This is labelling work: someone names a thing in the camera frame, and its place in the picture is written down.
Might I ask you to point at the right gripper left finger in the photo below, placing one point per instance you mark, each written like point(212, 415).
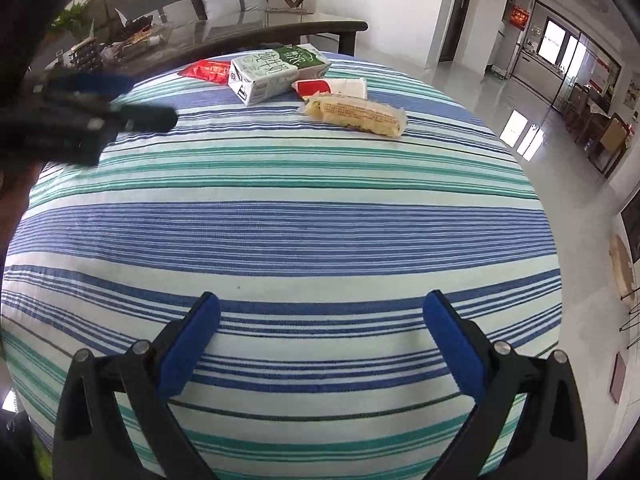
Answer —
point(90, 437)

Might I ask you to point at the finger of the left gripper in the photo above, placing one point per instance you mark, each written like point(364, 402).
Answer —
point(109, 86)
point(141, 118)

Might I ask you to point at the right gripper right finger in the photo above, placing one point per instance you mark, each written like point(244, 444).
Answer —
point(527, 420)

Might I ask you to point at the yellow snack wrapper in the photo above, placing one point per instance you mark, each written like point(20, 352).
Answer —
point(357, 114)

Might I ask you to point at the person's left hand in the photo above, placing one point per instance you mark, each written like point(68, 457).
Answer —
point(15, 188)

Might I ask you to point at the dark glossy coffee table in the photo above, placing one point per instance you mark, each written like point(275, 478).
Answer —
point(189, 43)

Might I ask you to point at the glass snack tray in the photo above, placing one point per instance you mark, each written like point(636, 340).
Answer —
point(136, 38)

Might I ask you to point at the potted plant black vase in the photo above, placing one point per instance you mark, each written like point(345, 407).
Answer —
point(78, 30)

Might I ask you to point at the flat red plastic wrapper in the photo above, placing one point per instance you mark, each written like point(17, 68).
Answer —
point(216, 72)

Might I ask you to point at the green white milk carton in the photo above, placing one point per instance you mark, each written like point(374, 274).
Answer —
point(260, 75)

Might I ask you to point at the wooden side stool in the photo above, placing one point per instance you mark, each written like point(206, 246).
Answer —
point(627, 286)

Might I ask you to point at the striped blue green tablecloth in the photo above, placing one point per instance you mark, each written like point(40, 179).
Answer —
point(320, 244)

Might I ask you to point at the red white paper pack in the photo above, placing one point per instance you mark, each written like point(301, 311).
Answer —
point(355, 88)

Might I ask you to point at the dining table with chairs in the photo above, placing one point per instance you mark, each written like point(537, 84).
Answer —
point(605, 139)

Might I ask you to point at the dark wooden door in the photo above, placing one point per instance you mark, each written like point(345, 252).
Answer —
point(454, 30)

